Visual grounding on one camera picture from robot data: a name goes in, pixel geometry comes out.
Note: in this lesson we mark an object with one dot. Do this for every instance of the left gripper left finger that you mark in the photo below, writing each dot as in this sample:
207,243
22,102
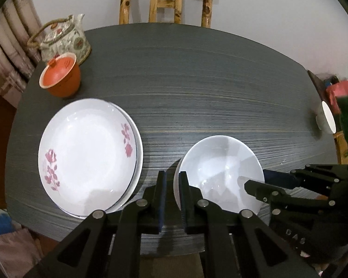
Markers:
107,244

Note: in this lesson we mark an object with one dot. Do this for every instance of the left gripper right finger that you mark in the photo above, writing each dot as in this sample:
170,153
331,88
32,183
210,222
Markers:
236,244

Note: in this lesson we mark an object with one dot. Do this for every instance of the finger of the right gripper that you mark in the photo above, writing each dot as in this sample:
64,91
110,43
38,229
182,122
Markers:
289,180
275,196

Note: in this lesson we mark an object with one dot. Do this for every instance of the wide white pink-patterned bowl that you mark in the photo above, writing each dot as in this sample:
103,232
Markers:
219,166

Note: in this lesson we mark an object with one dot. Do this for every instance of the small white floral plate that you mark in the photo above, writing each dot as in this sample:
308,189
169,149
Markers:
90,157

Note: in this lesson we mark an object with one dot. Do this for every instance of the white bowl red flower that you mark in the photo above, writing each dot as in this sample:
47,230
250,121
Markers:
176,185

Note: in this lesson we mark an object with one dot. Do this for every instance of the small white cup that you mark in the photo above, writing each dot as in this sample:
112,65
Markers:
325,119

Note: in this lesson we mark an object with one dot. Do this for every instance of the red cloth bag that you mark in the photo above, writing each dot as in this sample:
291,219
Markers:
334,91

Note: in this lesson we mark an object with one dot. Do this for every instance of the blue foam mat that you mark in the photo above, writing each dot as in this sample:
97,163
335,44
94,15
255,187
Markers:
0,224

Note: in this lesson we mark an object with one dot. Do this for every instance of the orange lidded tea cup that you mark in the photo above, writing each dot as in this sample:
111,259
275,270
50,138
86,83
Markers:
61,76

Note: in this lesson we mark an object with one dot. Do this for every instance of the floral ceramic teapot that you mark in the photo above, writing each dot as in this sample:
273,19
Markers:
62,35

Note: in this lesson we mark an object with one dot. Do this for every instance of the beige patterned curtain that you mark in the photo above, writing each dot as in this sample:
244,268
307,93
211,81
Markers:
18,22

